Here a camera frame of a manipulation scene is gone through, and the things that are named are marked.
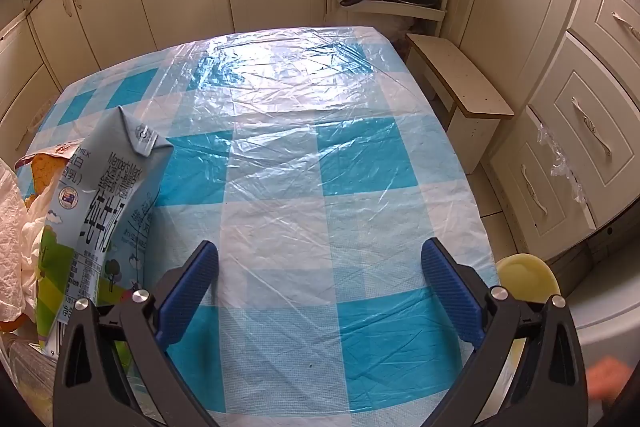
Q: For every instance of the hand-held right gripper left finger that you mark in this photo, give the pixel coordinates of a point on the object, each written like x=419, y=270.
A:
x=192, y=287

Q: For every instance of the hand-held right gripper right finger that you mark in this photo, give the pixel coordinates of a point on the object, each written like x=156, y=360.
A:
x=450, y=287

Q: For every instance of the pale yellow plastic bin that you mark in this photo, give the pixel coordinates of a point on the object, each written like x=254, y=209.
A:
x=525, y=277

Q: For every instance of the light blue milk carton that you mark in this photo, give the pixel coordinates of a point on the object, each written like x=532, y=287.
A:
x=100, y=187

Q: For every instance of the white paper tissue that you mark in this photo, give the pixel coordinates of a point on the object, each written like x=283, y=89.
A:
x=12, y=247

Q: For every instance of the orange snack wrapper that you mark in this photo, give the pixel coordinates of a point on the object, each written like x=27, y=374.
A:
x=47, y=167

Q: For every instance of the small cream drawer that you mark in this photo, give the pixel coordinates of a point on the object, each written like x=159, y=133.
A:
x=505, y=167

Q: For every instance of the crumpled clear plastic wrap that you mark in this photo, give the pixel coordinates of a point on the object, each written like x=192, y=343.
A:
x=560, y=162

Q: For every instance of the blue white checked tablecloth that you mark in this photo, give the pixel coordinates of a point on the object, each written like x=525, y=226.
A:
x=300, y=157

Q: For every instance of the clear plastic container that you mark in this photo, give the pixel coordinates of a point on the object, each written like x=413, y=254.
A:
x=30, y=367

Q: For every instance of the orange blurred object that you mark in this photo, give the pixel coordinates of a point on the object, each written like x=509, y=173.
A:
x=607, y=379

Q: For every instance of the white wooden stool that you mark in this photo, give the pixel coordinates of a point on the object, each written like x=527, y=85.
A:
x=465, y=82

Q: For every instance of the large cream drawer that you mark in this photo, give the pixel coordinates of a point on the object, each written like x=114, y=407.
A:
x=565, y=72

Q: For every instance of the wide cream drawer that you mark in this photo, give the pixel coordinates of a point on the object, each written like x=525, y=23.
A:
x=595, y=22

